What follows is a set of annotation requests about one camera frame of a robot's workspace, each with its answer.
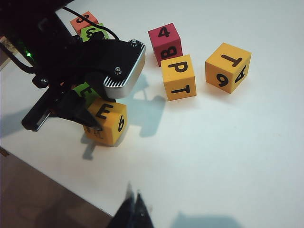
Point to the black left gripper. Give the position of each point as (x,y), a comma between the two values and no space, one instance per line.
(71,61)

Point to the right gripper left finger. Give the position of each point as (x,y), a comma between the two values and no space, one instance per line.
(123,213)

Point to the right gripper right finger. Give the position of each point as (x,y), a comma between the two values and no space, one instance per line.
(142,216)

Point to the green letter block E 7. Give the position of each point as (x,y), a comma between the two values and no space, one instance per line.
(83,92)

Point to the yellow letter block alligator E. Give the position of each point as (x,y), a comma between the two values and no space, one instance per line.
(111,133)

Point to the yellow letter block P 3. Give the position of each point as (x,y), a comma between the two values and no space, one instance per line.
(178,78)

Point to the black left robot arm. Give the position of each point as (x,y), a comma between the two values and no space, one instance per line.
(23,23)

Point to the green letter block D 3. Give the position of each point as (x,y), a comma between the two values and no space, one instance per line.
(85,32)

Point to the orange letter block Y 3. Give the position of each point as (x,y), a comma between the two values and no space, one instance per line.
(80,23)

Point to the red letter block B 4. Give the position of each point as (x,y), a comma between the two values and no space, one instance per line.
(166,35)

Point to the yellow letter block A 9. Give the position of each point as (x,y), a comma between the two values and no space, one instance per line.
(225,66)

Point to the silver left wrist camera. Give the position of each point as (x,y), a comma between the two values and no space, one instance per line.
(128,80)

